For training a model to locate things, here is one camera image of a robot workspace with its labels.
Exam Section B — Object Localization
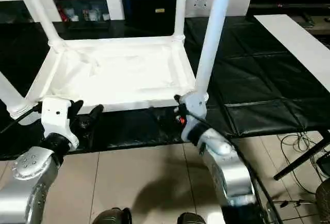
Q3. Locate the black work mat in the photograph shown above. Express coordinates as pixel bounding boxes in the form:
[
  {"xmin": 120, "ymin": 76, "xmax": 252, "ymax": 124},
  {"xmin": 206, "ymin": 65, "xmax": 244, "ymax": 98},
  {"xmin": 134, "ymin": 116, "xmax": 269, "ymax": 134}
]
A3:
[{"xmin": 0, "ymin": 16, "xmax": 330, "ymax": 160}]

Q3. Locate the black cabinet with gold label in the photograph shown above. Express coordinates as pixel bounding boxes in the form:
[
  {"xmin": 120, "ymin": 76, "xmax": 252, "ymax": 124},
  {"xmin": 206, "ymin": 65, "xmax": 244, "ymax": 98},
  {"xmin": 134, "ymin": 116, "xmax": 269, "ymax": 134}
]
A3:
[{"xmin": 118, "ymin": 0, "xmax": 181, "ymax": 38}]

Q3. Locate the black stand bar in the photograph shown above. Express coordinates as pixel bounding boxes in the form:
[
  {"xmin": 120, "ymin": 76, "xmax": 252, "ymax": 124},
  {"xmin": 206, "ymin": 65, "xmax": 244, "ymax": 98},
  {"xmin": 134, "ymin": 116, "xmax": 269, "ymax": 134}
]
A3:
[{"xmin": 273, "ymin": 130, "xmax": 330, "ymax": 181}]

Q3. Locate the white flat panel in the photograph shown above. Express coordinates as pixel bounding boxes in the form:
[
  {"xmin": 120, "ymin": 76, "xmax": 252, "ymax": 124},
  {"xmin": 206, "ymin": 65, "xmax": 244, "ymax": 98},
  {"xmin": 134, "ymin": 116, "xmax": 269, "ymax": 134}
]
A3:
[{"xmin": 254, "ymin": 14, "xmax": 330, "ymax": 92}]

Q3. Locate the grey power adapter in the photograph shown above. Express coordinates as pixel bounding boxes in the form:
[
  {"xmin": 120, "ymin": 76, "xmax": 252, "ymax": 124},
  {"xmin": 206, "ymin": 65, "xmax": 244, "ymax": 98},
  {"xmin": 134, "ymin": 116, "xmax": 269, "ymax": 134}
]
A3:
[{"xmin": 317, "ymin": 151, "xmax": 330, "ymax": 175}]

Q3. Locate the brown woven basket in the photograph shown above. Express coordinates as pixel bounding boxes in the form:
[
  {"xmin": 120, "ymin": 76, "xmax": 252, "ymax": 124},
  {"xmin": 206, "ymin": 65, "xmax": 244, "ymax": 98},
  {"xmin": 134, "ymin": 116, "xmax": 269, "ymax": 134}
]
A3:
[{"xmin": 316, "ymin": 182, "xmax": 330, "ymax": 221}]

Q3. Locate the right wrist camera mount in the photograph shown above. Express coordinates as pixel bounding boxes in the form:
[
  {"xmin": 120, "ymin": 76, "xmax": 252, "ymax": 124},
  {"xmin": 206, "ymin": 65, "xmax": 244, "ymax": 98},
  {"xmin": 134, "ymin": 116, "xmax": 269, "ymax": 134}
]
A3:
[{"xmin": 179, "ymin": 91, "xmax": 208, "ymax": 142}]

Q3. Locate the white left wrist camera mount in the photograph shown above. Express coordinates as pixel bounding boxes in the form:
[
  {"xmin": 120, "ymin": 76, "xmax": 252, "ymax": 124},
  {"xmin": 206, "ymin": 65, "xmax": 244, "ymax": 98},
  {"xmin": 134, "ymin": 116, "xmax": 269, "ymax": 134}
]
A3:
[{"xmin": 41, "ymin": 97, "xmax": 79, "ymax": 150}]

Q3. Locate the black rail with red mark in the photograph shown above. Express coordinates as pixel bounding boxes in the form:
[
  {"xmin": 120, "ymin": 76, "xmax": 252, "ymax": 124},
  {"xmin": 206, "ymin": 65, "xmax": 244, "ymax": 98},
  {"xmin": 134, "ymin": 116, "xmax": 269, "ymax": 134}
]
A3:
[{"xmin": 249, "ymin": 2, "xmax": 330, "ymax": 9}]

